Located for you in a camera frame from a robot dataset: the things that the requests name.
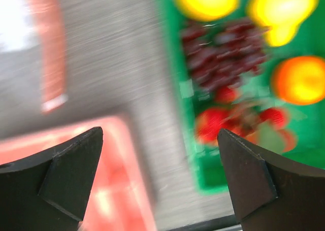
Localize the clear zip bag orange seal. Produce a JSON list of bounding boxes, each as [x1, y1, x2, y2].
[[0, 0, 69, 115]]

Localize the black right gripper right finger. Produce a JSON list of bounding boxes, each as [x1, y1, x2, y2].
[[218, 129, 324, 230]]

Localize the yellow fake lemon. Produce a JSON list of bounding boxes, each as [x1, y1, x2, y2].
[[246, 0, 319, 47]]

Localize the green plastic bin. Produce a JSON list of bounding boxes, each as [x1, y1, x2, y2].
[[156, 0, 324, 195]]

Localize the yellow orange fake fruit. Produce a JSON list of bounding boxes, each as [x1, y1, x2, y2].
[[174, 0, 240, 22]]

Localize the pink divided organizer tray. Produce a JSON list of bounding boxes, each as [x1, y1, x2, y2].
[[1, 115, 157, 230]]

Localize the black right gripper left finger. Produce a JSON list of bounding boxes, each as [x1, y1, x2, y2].
[[1, 127, 103, 230]]

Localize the purple fake grape bunch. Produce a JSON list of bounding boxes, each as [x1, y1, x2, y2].
[[180, 17, 268, 92]]

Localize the orange fake orange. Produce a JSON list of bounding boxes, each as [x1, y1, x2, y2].
[[270, 56, 324, 106]]

